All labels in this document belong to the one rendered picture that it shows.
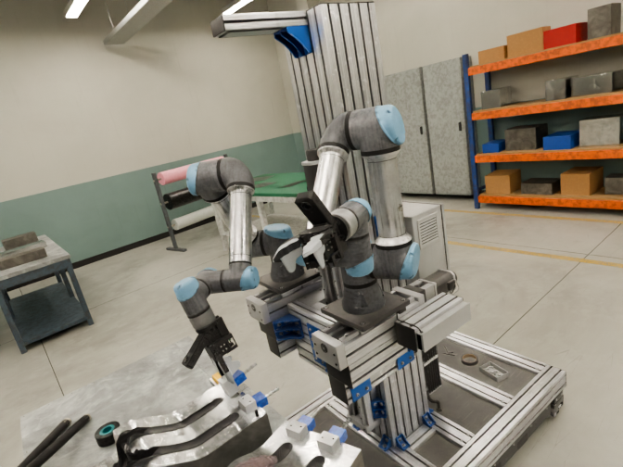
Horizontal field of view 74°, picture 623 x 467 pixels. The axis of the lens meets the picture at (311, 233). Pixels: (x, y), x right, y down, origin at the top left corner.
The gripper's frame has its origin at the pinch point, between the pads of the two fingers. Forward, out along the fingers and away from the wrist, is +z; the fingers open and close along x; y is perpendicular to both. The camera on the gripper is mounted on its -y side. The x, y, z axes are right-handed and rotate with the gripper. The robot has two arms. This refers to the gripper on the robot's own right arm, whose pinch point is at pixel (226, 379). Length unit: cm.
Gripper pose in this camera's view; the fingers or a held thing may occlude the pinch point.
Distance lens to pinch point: 145.0
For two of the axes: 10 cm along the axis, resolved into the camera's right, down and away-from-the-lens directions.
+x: -5.6, 0.1, 8.3
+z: 3.8, 8.9, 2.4
